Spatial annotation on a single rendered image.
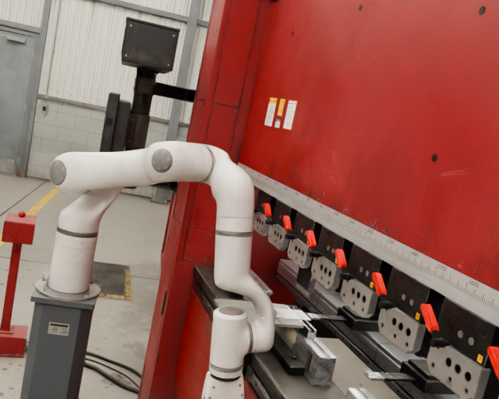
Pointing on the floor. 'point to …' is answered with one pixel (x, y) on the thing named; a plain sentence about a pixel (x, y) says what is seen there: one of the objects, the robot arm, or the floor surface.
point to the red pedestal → (10, 337)
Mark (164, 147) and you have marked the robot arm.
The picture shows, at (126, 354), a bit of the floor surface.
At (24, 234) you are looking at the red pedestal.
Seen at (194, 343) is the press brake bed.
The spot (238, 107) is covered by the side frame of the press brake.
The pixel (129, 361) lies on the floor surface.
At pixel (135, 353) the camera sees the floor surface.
